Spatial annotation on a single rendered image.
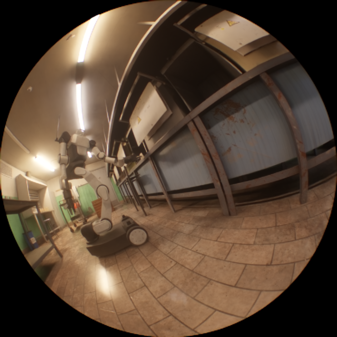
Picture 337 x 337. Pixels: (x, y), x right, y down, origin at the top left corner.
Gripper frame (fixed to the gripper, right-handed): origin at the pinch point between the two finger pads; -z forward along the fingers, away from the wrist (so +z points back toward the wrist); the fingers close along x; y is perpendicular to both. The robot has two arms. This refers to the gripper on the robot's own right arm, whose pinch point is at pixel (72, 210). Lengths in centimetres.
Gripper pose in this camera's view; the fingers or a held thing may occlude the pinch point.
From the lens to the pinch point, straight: 101.9
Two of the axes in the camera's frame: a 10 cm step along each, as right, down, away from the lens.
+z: -4.7, -8.7, 1.5
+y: 2.1, 0.5, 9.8
